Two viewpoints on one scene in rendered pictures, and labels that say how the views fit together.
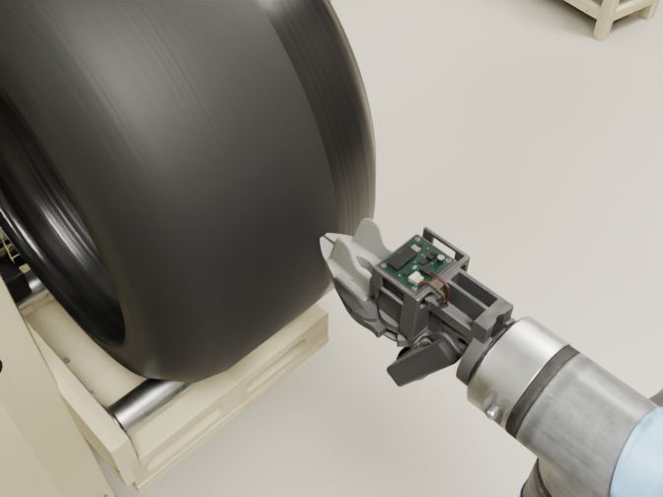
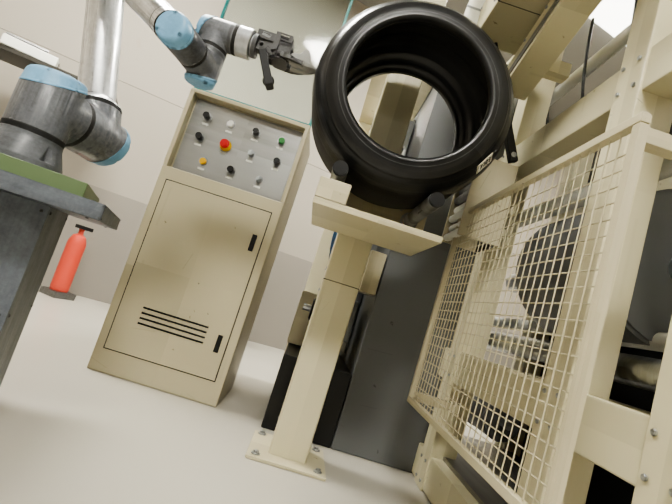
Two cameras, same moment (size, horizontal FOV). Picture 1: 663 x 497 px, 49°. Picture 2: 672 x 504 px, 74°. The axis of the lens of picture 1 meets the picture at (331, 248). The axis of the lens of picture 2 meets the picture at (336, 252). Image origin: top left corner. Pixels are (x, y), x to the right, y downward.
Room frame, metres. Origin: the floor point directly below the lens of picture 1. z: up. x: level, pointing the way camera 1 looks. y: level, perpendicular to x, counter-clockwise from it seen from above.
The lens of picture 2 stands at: (1.54, -0.79, 0.53)
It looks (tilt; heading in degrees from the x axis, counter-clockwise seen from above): 7 degrees up; 133
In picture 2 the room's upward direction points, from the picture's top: 18 degrees clockwise
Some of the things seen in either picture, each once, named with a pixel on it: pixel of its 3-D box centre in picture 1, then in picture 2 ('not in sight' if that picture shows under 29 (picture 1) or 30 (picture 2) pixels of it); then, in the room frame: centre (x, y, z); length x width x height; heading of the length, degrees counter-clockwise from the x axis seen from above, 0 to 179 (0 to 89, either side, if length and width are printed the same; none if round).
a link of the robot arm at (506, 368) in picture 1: (512, 372); (246, 44); (0.34, -0.15, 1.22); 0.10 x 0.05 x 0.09; 134
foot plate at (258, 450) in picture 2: not in sight; (287, 451); (0.49, 0.43, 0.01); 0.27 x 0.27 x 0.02; 44
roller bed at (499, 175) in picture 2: not in sight; (478, 205); (0.80, 0.68, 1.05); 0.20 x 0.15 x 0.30; 134
